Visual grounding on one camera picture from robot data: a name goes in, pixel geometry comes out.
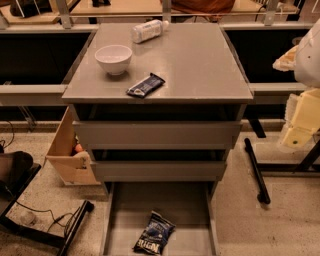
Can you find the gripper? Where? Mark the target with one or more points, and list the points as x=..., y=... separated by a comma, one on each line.
x=308, y=61

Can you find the blue chip bag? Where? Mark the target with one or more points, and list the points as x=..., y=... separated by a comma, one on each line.
x=155, y=236

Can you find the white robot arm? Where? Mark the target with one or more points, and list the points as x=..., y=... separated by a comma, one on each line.
x=307, y=66

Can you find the grey drawer cabinet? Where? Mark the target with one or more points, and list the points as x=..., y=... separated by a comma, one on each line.
x=202, y=83

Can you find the grey middle drawer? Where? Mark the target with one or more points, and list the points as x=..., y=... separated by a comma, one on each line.
x=156, y=171

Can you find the grey drawer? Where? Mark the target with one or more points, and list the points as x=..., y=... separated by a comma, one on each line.
x=157, y=135
x=156, y=171
x=186, y=204

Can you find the grey top drawer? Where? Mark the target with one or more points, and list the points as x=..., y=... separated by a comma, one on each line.
x=157, y=135

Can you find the grey bottom drawer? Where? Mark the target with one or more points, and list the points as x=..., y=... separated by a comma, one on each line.
x=186, y=204

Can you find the dark bag on left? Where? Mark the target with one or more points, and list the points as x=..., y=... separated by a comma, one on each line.
x=13, y=166

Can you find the black metal stand right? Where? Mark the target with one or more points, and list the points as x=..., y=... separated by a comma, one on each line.
x=308, y=167

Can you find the black metal stand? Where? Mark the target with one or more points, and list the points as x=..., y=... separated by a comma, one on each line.
x=57, y=235
x=308, y=167

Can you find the clear plastic water bottle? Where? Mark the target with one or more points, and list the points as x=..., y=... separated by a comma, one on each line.
x=148, y=30

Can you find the dark blue snack bar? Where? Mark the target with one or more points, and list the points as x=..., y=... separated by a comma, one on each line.
x=146, y=86

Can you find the white ceramic bowl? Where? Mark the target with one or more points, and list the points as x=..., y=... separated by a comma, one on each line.
x=114, y=59

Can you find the orange fruit in box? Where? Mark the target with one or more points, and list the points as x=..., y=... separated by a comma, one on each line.
x=78, y=148

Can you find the brown cardboard box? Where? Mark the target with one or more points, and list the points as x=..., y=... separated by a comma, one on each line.
x=71, y=164

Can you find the black metal stand left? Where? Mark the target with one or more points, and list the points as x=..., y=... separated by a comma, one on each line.
x=57, y=235

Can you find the grey metal rail frame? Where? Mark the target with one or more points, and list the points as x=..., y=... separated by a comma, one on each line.
x=38, y=61

